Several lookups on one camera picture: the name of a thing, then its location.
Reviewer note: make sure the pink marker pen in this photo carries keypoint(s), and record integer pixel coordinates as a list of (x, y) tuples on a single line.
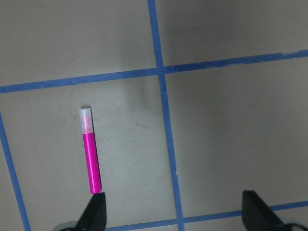
[(90, 150)]

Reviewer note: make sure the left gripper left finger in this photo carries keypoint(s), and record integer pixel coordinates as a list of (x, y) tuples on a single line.
[(94, 215)]

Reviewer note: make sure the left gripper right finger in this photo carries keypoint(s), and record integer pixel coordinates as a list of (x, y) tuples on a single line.
[(257, 216)]

